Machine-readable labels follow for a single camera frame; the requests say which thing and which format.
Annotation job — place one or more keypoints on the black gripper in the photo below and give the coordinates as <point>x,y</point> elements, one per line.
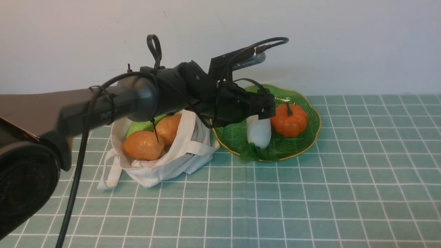
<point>233,104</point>

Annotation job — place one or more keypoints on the white radish with green leaves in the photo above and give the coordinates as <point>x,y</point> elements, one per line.
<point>258,139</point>

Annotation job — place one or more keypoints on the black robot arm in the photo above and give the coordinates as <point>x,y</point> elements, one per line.
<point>36,129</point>

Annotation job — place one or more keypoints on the white cloth tote bag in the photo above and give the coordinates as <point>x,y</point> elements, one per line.
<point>191,149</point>

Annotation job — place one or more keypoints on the green leaf-shaped glass plate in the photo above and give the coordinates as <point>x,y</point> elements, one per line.
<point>234,137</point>

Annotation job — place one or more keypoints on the small orange pumpkin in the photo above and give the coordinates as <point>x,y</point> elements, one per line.
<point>290,120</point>

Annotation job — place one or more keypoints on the large brown potato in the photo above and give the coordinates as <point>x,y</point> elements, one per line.
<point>143,146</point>

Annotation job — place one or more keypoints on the green cucumber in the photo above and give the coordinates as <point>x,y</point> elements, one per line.
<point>144,126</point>

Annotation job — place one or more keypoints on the green checkered tablecloth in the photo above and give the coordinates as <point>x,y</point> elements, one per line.
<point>372,180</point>

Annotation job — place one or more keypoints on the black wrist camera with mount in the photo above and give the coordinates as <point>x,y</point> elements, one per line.
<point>223,66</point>

